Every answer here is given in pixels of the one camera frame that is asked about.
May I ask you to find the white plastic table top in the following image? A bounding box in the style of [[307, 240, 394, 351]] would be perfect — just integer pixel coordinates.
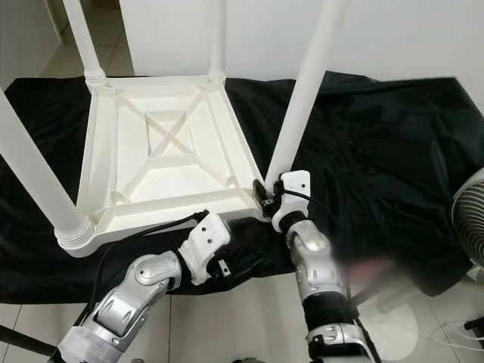
[[57, 74, 267, 258]]

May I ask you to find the white plastic table leg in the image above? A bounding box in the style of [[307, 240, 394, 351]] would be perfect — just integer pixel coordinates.
[[62, 0, 107, 85], [265, 0, 349, 190], [208, 0, 228, 82], [0, 91, 95, 250]]

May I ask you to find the black cloth table cover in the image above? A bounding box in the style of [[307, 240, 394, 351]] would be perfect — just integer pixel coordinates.
[[0, 70, 484, 303]]

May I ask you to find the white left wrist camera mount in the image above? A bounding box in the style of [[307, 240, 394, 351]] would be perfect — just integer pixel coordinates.
[[178, 214, 231, 286]]

